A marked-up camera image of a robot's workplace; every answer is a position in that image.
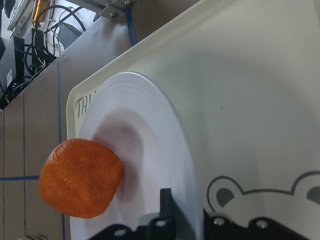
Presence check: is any aluminium frame post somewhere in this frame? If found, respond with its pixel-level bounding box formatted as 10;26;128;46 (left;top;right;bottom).
69;0;136;20

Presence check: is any white round plate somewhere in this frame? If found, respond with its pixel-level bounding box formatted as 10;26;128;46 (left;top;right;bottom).
66;72;204;240

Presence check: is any orange fruit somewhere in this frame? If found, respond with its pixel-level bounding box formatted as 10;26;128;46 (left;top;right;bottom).
38;138;125;219

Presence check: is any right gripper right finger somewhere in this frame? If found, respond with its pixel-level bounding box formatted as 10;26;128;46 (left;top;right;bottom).
203;210;307;240

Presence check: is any cream bear tray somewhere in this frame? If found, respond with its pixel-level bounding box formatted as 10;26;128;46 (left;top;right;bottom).
80;0;320;240

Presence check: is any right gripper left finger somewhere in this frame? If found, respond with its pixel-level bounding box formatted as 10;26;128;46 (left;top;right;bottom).
146;188;195;240

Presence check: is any white keyboard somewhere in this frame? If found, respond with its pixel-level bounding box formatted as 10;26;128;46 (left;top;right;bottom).
7;0;34;38

